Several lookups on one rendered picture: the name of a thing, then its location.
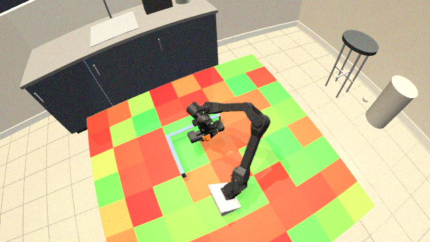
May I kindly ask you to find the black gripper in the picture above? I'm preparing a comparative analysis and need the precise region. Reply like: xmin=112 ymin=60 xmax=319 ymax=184
xmin=187 ymin=120 xmax=224 ymax=144

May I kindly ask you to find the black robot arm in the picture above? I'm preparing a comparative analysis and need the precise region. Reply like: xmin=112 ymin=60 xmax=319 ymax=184
xmin=186 ymin=102 xmax=271 ymax=200

